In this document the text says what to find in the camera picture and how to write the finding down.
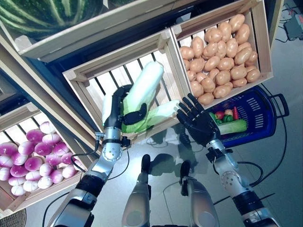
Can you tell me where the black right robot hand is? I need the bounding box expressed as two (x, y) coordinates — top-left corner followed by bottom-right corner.
(176, 93), (221, 148)

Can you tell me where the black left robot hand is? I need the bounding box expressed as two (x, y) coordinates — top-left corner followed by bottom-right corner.
(102, 84), (148, 130)

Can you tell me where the green white napa cabbage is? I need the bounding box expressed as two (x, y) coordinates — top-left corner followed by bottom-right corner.
(148, 99), (181, 123)
(103, 61), (164, 133)

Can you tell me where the cucumber in basket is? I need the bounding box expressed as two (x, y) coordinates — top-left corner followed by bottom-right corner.
(217, 119), (248, 135)

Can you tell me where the blue plastic shopping basket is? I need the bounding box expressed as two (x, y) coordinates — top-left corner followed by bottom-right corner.
(208, 85), (290, 148)

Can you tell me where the woven straw basket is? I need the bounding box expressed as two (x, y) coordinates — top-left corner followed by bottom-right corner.
(0, 208), (27, 227)

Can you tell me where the large green bell pepper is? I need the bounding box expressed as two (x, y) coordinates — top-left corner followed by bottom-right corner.
(208, 112), (223, 125)

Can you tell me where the brown potato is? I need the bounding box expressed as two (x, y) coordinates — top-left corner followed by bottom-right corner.
(230, 65), (248, 80)
(179, 46), (195, 60)
(229, 14), (246, 33)
(191, 36), (205, 58)
(246, 68), (261, 83)
(190, 80), (204, 97)
(197, 93), (215, 105)
(234, 23), (251, 45)
(200, 77), (216, 93)
(232, 78), (248, 88)
(205, 27), (223, 43)
(213, 84), (234, 99)
(214, 70), (232, 86)
(217, 21), (232, 43)

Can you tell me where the wooden cabbage crate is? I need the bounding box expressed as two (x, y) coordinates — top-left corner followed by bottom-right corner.
(62, 28), (182, 145)

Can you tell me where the silver right robot leg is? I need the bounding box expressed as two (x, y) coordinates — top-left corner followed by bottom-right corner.
(178, 160), (220, 227)

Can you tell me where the wooden pumpkin crate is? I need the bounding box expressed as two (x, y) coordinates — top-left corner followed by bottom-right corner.
(14, 0), (237, 62)

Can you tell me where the wooden turnip crate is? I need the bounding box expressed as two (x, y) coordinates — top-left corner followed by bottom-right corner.
(0, 102), (89, 215)

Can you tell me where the wooden potato crate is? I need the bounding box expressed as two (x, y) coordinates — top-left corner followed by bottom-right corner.
(170, 0), (275, 110)

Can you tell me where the tall green striped pumpkin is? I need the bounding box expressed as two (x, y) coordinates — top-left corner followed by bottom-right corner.
(107, 0), (133, 8)

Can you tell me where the wide green striped pumpkin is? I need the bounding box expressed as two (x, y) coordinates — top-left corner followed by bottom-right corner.
(0, 0), (105, 40)

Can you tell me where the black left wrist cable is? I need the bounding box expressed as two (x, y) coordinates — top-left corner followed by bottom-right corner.
(42, 139), (130, 227)

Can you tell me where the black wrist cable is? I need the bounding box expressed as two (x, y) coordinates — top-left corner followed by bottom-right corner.
(42, 139), (130, 227)
(236, 161), (265, 187)

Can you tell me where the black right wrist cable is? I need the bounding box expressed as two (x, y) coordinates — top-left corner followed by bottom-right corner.
(236, 161), (265, 187)

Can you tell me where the wooden display shelf frame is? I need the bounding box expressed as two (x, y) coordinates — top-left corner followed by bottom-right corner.
(0, 0), (285, 152)

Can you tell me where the thick black floor cable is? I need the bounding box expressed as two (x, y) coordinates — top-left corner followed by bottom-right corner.
(250, 81), (288, 188)

